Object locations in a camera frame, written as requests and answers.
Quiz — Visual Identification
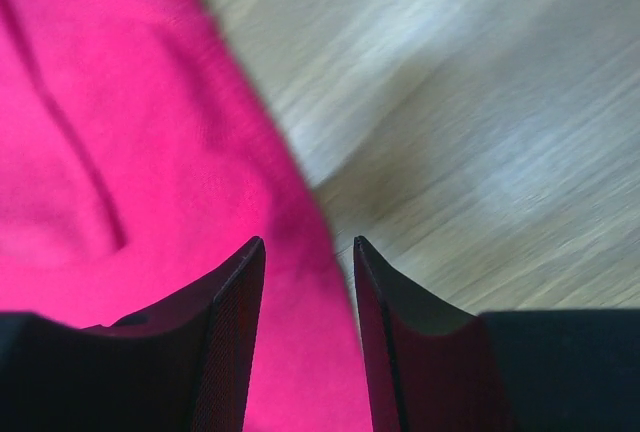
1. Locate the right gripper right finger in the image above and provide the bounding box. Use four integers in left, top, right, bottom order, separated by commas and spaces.
353, 236, 517, 431

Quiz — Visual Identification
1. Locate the magenta t shirt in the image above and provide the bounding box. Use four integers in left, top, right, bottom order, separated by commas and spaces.
1, 0, 371, 431

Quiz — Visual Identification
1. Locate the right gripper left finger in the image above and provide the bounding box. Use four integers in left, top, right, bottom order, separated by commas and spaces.
81, 237, 265, 431

